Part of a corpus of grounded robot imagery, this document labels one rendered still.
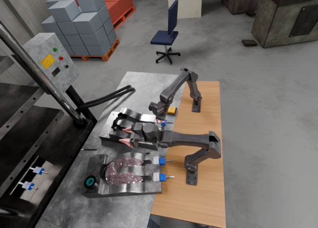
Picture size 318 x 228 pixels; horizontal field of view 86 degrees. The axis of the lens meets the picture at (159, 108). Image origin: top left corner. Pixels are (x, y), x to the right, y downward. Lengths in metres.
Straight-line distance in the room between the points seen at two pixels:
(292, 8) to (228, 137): 2.28
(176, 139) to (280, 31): 3.19
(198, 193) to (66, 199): 0.89
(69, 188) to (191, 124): 1.02
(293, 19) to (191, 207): 3.29
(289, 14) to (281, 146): 2.14
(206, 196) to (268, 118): 1.68
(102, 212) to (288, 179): 1.81
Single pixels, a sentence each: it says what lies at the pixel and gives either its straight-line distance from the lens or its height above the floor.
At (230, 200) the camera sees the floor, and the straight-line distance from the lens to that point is 2.07.
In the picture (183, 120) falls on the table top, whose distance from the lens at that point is 1.46.
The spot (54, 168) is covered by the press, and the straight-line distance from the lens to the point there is 1.65.
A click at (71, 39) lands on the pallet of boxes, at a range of 4.10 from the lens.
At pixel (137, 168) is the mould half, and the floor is 0.87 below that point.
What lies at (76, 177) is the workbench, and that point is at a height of 0.80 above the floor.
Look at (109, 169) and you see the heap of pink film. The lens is 1.27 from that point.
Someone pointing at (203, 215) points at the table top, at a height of 0.80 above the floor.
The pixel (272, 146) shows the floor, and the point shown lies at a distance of 2.43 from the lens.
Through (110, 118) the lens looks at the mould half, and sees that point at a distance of 1.55.
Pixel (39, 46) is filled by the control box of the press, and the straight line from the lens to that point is 1.56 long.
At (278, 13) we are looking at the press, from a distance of 3.58.
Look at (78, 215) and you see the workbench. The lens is 1.39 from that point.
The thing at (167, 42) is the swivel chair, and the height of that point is 0.45.
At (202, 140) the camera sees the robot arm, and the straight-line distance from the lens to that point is 0.86.
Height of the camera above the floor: 1.99
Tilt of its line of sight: 50 degrees down
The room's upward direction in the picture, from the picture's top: 13 degrees counter-clockwise
